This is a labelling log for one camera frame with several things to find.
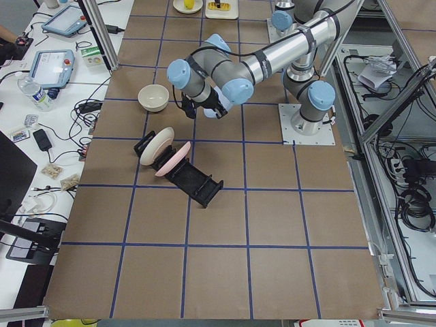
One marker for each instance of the teach pendant near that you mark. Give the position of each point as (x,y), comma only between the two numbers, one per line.
(52,68)

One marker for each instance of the crumpled white paper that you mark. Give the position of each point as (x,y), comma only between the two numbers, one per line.
(377,71)

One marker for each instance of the cream plate under lemon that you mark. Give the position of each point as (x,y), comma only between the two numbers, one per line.
(179,6)

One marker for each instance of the yellow lemon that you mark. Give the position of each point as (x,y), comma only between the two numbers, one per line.
(189,4)

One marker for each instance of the teach pendant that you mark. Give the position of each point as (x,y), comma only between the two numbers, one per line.
(52,68)
(66,22)

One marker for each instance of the pink plate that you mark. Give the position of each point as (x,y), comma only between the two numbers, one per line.
(174,160)

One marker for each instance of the black phone charger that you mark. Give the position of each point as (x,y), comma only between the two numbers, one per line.
(42,140)

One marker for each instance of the black monitor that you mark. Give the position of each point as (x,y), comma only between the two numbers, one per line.
(17,172)

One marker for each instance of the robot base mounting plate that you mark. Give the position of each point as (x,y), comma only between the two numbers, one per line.
(297,131)

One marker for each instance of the aluminium frame post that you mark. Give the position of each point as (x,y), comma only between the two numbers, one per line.
(98,28)

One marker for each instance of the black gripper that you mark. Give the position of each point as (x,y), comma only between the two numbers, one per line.
(213,101)

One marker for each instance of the sliced bread loaf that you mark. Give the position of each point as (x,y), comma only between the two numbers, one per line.
(219,6)

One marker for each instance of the plastic water bottle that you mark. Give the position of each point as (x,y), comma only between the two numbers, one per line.
(35,93)

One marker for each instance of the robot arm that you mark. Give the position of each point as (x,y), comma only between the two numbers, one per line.
(208,72)

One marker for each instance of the black plate rack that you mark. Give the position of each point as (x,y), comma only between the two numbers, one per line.
(196,184)

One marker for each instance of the teach pendant far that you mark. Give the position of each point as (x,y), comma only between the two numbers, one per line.
(66,22)

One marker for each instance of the green white box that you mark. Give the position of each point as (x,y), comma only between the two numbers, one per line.
(92,56)

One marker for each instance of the white tray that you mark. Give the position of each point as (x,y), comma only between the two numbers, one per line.
(230,15)

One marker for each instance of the white bowl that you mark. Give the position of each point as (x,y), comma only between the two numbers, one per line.
(153,97)

